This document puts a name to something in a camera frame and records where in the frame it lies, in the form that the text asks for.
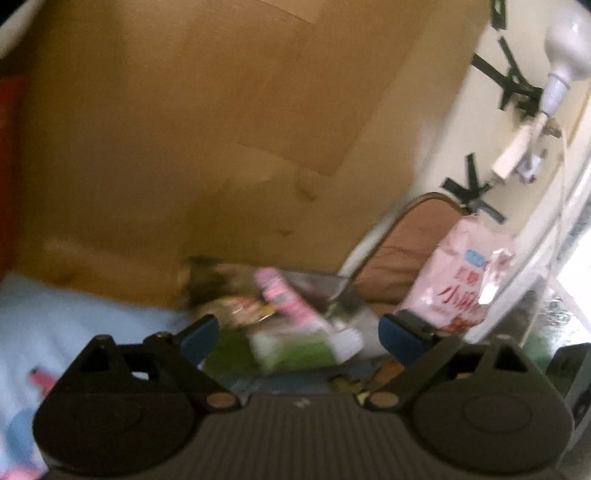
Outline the white light bulb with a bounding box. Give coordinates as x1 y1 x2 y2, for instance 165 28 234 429
540 2 591 116

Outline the window frame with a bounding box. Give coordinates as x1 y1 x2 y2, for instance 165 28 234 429
531 185 591 347

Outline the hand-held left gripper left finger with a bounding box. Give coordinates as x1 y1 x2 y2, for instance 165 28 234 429
60 315 241 411

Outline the large brown cardboard sheet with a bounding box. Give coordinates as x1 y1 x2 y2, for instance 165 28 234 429
18 0 490 315

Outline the white plug adapter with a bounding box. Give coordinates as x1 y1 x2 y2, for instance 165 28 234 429
492 115 548 181

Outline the white cable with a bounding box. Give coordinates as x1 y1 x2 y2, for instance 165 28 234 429
549 129 571 278

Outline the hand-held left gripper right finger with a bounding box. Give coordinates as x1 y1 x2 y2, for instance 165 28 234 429
365 310 550 411

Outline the brown cushioned chair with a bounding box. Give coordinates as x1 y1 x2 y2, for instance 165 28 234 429
339 191 472 305

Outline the black tape strip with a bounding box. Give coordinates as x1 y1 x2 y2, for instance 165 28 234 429
489 0 509 31
443 154 506 224
471 37 543 112

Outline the printed cartoon blanket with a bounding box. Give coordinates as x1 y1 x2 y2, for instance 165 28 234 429
0 272 204 480

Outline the red gift bag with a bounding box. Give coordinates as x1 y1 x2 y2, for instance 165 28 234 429
0 76 26 282

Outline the light green snack packet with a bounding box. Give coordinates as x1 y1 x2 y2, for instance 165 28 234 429
249 330 363 372

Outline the clear gold-edged snack packet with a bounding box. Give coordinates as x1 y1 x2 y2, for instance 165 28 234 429
330 362 409 398

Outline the large pink snack bag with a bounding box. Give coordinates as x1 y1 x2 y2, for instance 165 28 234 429
397 215 515 342

